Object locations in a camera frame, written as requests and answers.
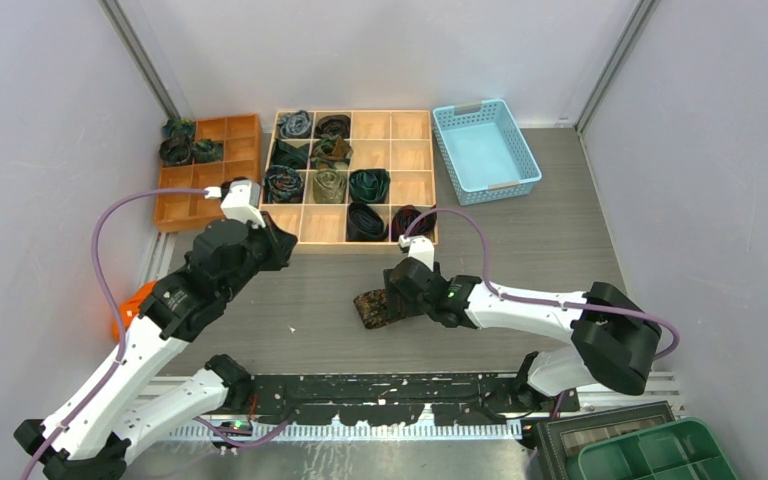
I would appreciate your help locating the dark patterned rolled tie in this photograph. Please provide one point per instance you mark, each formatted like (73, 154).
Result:
(176, 151)

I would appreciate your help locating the light wooden grid tray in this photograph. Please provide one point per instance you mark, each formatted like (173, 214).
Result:
(399, 141)

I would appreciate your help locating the dark brown rolled tie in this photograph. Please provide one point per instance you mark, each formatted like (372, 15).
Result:
(333, 125)

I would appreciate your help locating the orange cloth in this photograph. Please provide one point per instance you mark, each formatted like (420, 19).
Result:
(129, 309)

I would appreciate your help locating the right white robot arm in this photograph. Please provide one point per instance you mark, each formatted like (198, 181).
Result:
(607, 339)

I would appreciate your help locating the black key pattern tie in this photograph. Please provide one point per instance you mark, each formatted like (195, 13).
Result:
(375, 309)

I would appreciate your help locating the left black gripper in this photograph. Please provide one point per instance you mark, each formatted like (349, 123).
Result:
(280, 241)

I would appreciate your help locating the dark framed box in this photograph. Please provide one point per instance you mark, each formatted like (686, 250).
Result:
(555, 442)

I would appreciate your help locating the green brown patterned rolled tie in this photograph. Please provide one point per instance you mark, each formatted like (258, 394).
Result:
(331, 152)

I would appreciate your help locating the light blue plastic basket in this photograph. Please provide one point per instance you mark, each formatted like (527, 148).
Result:
(486, 155)

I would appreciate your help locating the aluminium rail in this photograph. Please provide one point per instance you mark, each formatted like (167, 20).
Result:
(318, 432)

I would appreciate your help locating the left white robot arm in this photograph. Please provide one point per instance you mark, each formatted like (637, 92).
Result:
(97, 433)

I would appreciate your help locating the dark green rolled tie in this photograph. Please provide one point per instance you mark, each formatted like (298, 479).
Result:
(369, 186)

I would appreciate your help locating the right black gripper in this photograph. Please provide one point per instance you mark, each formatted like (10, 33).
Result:
(393, 296)

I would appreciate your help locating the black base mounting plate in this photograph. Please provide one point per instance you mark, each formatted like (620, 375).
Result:
(450, 399)

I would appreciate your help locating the green plastic organizer box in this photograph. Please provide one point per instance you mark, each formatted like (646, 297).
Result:
(682, 449)

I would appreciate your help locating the dark teal rolled tie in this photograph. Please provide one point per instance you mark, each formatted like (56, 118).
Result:
(290, 154)

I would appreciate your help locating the olive rolled tie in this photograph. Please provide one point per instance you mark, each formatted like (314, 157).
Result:
(329, 186)

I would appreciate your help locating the grey blue rolled tie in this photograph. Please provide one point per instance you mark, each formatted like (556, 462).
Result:
(294, 125)

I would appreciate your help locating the orange wooden grid tray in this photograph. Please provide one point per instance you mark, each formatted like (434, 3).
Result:
(241, 136)

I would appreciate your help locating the teal rolled tie corner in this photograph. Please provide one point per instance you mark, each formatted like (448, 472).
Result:
(179, 127)

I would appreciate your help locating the dark navy rolled tie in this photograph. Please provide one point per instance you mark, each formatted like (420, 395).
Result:
(364, 224)

